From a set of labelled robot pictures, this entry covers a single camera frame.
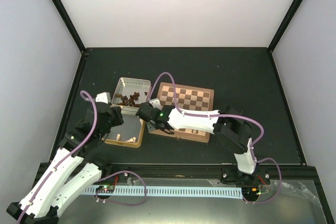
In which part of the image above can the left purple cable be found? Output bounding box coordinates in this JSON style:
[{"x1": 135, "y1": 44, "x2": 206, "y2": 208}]
[{"x1": 17, "y1": 90, "x2": 99, "y2": 224}]

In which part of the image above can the small circuit board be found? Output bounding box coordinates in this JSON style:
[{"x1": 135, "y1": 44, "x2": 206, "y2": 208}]
[
  {"x1": 96, "y1": 185, "x2": 114, "y2": 194},
  {"x1": 246, "y1": 187, "x2": 269, "y2": 196}
]

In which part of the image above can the wooden chessboard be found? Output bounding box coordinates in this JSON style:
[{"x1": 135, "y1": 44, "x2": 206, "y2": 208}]
[{"x1": 151, "y1": 82, "x2": 214, "y2": 143}]

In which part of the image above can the gold tin box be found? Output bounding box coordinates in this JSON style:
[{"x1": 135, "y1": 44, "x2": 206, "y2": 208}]
[{"x1": 104, "y1": 106, "x2": 146, "y2": 148}]

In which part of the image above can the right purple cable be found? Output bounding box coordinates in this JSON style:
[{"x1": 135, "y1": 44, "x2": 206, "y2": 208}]
[{"x1": 148, "y1": 72, "x2": 283, "y2": 205}]

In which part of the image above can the left small circuit board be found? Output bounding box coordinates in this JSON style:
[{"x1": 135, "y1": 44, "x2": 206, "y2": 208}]
[{"x1": 96, "y1": 185, "x2": 114, "y2": 194}]

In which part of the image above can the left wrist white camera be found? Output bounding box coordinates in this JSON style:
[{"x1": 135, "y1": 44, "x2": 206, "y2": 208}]
[{"x1": 95, "y1": 92, "x2": 111, "y2": 104}]

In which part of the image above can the dark brown chess pieces pile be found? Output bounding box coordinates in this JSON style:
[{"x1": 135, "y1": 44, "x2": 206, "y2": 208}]
[{"x1": 114, "y1": 92, "x2": 142, "y2": 108}]

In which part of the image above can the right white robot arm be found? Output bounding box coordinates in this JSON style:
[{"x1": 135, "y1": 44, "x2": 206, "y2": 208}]
[{"x1": 135, "y1": 103, "x2": 258, "y2": 184}]

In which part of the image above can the light blue slotted cable duct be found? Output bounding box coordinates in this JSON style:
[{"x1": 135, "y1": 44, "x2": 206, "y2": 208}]
[{"x1": 81, "y1": 185, "x2": 243, "y2": 199}]

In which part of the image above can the right small circuit board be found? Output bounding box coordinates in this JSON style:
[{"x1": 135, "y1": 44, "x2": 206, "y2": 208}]
[{"x1": 246, "y1": 187, "x2": 269, "y2": 196}]

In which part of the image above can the black frame post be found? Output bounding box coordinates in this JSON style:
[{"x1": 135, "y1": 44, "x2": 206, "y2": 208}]
[
  {"x1": 51, "y1": 0, "x2": 86, "y2": 52},
  {"x1": 267, "y1": 0, "x2": 303, "y2": 53}
]

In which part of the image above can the left black frame post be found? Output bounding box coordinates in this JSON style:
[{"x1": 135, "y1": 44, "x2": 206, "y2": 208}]
[{"x1": 51, "y1": 0, "x2": 86, "y2": 52}]

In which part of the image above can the purple cable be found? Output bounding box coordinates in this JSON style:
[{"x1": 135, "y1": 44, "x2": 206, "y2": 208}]
[
  {"x1": 148, "y1": 72, "x2": 283, "y2": 205},
  {"x1": 17, "y1": 90, "x2": 99, "y2": 224}
]

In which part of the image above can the cream chess pieces pile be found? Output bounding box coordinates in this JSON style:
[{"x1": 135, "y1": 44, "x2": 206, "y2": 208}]
[{"x1": 116, "y1": 119, "x2": 144, "y2": 144}]

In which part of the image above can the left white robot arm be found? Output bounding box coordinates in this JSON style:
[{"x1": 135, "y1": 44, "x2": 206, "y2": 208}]
[{"x1": 6, "y1": 102, "x2": 123, "y2": 223}]

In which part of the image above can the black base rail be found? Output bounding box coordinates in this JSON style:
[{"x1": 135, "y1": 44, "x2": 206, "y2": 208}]
[{"x1": 39, "y1": 163, "x2": 316, "y2": 185}]

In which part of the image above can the right black frame post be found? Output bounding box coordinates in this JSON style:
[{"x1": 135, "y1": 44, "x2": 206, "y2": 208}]
[{"x1": 267, "y1": 0, "x2": 303, "y2": 53}]

